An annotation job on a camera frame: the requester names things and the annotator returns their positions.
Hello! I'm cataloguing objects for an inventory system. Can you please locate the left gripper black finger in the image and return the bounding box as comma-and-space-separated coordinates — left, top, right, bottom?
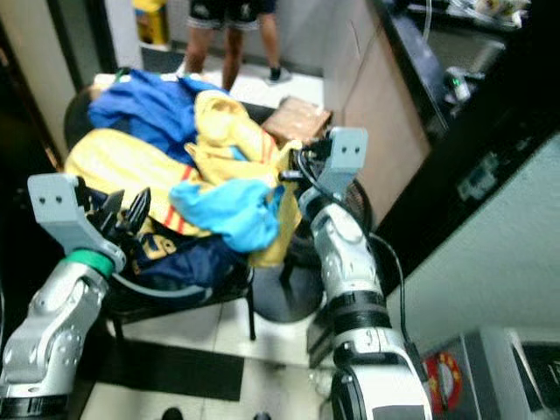
127, 186, 152, 238
98, 188, 125, 237

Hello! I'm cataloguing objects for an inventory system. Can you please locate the yellow jersey with red stripes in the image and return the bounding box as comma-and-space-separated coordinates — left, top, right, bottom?
65, 90, 304, 268

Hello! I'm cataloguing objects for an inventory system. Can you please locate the brown cardboard box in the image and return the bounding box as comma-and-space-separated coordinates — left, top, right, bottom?
262, 96, 334, 146

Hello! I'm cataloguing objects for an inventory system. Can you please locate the navy garment with yellow print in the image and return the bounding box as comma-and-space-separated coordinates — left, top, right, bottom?
114, 229, 242, 295

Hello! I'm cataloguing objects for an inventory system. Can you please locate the brown wooden cabinet panel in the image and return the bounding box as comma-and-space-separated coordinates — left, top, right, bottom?
322, 0, 435, 225

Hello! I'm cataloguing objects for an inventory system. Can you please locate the light blue cloth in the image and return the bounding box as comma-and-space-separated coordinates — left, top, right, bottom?
169, 179, 282, 255

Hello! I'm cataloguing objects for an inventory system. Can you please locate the royal blue garment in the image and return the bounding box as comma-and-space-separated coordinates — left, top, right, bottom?
89, 68, 213, 164

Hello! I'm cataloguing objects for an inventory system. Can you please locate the black floor mat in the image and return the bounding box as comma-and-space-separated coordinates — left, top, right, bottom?
96, 341, 246, 402

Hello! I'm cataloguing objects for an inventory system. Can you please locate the black counter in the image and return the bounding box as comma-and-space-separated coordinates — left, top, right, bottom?
308, 0, 560, 368

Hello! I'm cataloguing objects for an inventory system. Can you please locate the grey device with green light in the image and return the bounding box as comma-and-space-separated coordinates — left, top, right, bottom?
442, 66, 487, 111

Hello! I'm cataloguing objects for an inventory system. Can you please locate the person in black shorts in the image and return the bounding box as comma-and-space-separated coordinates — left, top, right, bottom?
179, 0, 294, 92

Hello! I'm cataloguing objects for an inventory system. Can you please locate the pale rectangular label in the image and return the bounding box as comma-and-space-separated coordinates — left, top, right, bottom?
458, 157, 501, 200

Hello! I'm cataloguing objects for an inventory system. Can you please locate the yellow container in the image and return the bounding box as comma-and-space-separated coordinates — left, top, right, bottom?
133, 0, 172, 49

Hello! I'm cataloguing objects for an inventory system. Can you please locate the clear plastic bottle green label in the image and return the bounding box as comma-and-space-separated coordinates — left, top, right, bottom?
309, 367, 339, 400

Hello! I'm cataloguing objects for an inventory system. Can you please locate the grey appliance with red sticker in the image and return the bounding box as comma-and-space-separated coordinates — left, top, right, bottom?
420, 328, 560, 420

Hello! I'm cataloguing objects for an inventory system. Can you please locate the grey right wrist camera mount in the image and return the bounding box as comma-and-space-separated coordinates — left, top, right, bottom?
322, 127, 370, 195

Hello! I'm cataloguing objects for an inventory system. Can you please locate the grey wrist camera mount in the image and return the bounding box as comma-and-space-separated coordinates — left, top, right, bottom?
26, 172, 120, 261
322, 127, 370, 195

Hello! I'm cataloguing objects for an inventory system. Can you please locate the grey left wrist cable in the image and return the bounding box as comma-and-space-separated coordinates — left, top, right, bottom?
112, 273, 195, 301

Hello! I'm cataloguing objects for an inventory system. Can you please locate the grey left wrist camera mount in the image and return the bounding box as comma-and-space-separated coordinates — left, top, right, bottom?
26, 172, 120, 261

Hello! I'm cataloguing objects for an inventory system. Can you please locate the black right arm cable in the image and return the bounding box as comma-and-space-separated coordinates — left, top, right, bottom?
290, 144, 419, 353

